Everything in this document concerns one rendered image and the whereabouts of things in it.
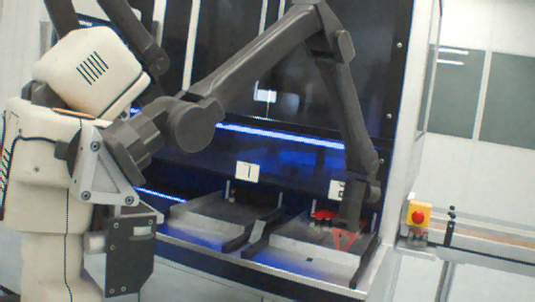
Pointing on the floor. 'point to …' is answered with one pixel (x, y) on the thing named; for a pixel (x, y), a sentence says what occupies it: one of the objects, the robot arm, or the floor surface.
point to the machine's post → (404, 139)
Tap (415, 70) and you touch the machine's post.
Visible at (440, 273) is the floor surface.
